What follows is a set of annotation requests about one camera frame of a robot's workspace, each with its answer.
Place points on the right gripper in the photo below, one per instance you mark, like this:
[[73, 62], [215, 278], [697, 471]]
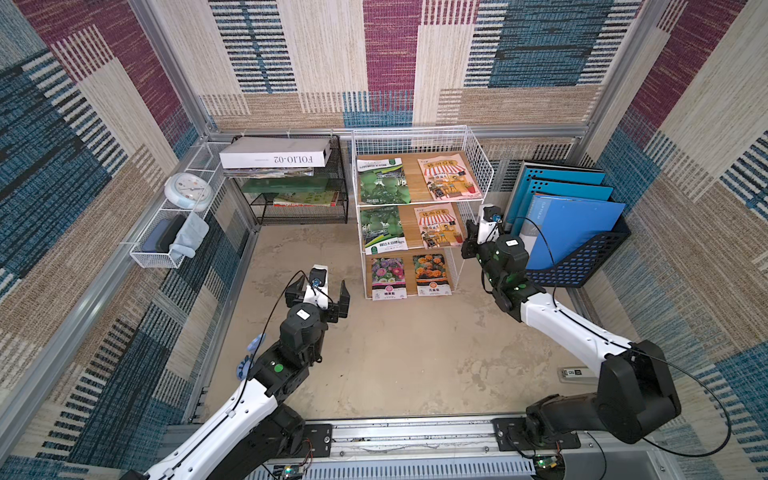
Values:
[[472, 243]]

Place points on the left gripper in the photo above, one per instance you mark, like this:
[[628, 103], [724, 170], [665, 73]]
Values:
[[336, 309]]

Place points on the green seed bag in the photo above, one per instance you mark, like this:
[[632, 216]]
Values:
[[382, 230], [382, 182]]

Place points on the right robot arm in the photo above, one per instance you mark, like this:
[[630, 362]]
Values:
[[635, 393]]

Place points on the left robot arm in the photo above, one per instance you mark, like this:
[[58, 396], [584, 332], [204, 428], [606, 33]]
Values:
[[255, 425]]

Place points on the orange flower seed packet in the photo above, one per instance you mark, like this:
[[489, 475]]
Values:
[[431, 275]]

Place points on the purple flower seed packet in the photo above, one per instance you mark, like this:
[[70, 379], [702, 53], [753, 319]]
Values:
[[388, 279]]

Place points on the teal folder middle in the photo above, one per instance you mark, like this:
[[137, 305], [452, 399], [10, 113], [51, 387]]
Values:
[[523, 196]]

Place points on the teal folder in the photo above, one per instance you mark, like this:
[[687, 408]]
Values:
[[529, 170], [523, 196]]

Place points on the teal folder back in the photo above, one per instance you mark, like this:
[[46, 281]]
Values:
[[529, 170]]

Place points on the blue folder front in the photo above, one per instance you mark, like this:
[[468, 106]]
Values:
[[555, 226]]

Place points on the red green book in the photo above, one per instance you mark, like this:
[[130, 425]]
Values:
[[306, 199]]

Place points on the black file holder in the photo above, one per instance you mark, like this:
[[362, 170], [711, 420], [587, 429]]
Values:
[[579, 266]]

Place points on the green book in tray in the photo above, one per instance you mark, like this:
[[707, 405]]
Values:
[[284, 185]]

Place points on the light blue cloth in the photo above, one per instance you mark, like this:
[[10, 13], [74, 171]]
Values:
[[189, 238]]

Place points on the dark blue case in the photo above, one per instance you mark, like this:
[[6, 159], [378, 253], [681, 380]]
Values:
[[163, 235]]

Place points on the white round clock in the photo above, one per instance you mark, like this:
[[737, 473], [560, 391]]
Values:
[[188, 192]]

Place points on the white folio box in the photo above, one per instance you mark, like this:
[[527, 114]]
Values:
[[263, 152]]

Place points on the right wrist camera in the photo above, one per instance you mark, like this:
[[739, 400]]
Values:
[[489, 219]]

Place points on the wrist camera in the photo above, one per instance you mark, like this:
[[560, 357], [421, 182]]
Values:
[[316, 291], [489, 219]]

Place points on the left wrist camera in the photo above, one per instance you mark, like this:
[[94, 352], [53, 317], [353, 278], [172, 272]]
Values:
[[316, 291]]

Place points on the white wire shelf rack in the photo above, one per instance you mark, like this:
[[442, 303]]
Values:
[[411, 144]]

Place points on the white wire wall basket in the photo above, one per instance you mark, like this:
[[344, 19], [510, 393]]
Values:
[[205, 163]]

